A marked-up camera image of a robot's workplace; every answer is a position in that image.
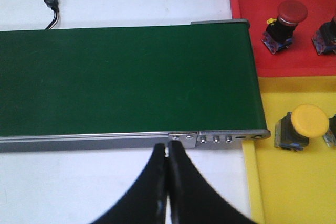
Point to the red plastic tray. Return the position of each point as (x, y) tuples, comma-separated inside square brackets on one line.
[(300, 58)]

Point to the small black clip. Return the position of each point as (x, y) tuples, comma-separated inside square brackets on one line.
[(52, 4)]

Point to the yellow mushroom push button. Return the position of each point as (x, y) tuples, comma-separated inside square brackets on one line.
[(294, 131)]

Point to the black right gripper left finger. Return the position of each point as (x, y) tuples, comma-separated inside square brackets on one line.
[(146, 200)]

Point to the red push button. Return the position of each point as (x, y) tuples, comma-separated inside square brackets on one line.
[(324, 38), (279, 31)]

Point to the yellow plastic tray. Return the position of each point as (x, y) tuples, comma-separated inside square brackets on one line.
[(288, 186)]

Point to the green conveyor belt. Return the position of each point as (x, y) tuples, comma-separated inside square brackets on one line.
[(130, 87)]

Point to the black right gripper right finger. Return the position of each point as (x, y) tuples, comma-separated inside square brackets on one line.
[(192, 198)]

